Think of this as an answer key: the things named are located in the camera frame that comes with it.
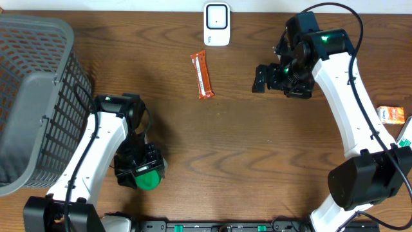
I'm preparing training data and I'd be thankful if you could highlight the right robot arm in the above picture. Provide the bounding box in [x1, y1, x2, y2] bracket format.
[252, 29, 411, 231]

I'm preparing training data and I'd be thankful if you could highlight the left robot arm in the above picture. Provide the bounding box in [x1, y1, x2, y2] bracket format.
[23, 93, 167, 231]

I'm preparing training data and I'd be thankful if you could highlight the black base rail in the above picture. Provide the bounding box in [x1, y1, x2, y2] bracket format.
[99, 211, 313, 232]

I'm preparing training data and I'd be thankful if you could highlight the left black cable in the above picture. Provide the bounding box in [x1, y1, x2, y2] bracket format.
[63, 83, 99, 232]

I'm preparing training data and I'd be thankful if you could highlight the green lid white jar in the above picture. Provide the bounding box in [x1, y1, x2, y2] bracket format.
[134, 159, 168, 191]

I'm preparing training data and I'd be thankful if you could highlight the white barcode scanner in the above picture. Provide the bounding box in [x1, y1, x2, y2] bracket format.
[203, 2, 230, 46]

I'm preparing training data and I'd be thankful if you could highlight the white green carton box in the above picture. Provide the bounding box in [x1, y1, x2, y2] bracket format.
[396, 115, 412, 148]

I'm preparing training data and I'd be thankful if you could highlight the orange snack bar wrapper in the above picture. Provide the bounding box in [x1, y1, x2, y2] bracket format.
[191, 50, 214, 99]

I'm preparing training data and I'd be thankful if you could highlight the grey plastic basket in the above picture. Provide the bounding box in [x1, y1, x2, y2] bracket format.
[1, 14, 92, 196]

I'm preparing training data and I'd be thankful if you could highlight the orange white small box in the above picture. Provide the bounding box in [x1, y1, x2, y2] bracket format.
[377, 106, 405, 124]

